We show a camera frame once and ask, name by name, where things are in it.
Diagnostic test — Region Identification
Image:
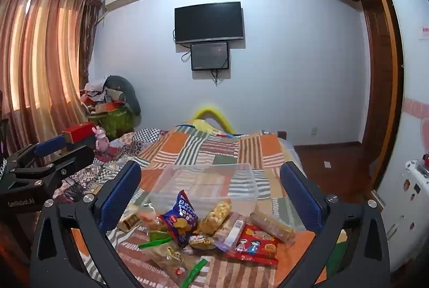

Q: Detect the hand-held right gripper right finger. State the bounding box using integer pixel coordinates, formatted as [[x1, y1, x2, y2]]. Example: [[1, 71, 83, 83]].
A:
[[279, 161, 391, 288]]

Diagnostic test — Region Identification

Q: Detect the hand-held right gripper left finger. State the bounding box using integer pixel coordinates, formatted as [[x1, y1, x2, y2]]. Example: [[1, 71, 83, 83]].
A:
[[30, 160, 143, 288]]

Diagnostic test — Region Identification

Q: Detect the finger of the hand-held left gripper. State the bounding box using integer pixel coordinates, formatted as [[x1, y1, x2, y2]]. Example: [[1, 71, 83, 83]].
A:
[[7, 135, 68, 169], [10, 145, 96, 189]]

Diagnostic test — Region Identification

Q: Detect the long biscuit packet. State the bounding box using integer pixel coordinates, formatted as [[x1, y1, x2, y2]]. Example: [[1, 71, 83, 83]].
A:
[[249, 210, 296, 243]]

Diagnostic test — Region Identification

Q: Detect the blue snack bag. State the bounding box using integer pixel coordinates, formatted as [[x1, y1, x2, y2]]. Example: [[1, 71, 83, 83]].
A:
[[158, 189, 199, 246]]

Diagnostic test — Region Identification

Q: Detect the red snack packet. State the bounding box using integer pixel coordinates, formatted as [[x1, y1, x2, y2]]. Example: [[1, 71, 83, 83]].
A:
[[226, 224, 280, 267]]

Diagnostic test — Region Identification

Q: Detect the clear white-label cracker packet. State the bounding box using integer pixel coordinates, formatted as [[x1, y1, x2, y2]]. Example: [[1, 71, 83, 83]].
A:
[[213, 212, 250, 250]]

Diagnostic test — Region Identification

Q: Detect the clear plastic container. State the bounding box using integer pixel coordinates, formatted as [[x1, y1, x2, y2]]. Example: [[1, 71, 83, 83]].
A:
[[147, 162, 258, 225]]

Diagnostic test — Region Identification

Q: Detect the yellow puffed snack packet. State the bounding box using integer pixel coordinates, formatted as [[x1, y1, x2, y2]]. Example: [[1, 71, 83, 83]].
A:
[[196, 198, 232, 235]]

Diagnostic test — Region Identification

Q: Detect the small yellow snack packet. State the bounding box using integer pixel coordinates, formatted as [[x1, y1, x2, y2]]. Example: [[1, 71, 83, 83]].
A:
[[188, 233, 216, 251]]

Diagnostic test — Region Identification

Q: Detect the red box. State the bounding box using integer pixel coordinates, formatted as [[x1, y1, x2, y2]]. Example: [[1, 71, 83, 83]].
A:
[[61, 122, 96, 143]]

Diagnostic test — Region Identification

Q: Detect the pink plush toy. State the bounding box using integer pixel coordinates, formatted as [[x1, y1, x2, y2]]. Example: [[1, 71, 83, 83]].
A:
[[93, 125, 109, 151]]

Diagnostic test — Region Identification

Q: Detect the peach jelly cup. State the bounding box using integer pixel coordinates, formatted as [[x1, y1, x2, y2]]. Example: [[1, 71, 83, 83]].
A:
[[137, 203, 163, 230]]

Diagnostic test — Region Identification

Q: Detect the green bag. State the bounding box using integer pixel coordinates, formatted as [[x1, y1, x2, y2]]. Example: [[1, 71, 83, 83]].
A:
[[101, 107, 136, 139]]

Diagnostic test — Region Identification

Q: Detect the green-sealed clear packet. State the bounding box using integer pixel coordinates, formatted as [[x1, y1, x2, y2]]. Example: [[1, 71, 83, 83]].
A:
[[147, 248, 209, 288], [138, 236, 186, 275]]

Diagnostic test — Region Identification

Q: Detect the pile of clutter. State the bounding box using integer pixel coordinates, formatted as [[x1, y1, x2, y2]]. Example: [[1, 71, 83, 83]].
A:
[[80, 80, 128, 116]]

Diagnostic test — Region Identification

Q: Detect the orange striped curtain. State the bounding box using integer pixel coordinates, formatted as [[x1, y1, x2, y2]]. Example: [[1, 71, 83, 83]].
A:
[[0, 0, 103, 155]]

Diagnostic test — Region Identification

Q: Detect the patchwork striped blanket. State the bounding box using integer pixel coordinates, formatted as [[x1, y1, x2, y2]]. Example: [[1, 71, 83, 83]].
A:
[[50, 125, 349, 288]]

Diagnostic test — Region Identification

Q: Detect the white refrigerator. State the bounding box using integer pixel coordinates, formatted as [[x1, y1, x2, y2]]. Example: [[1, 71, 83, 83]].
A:
[[379, 159, 429, 275]]

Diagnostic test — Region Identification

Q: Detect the yellow foam tube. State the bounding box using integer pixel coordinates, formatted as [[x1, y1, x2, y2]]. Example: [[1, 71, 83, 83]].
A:
[[192, 104, 235, 134]]

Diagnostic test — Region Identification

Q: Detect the small black wall monitor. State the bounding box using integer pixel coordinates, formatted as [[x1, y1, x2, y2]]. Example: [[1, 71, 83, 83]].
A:
[[190, 41, 230, 72]]

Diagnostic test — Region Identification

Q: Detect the black wall television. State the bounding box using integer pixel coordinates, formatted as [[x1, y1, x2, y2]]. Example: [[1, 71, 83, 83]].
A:
[[174, 1, 245, 45]]

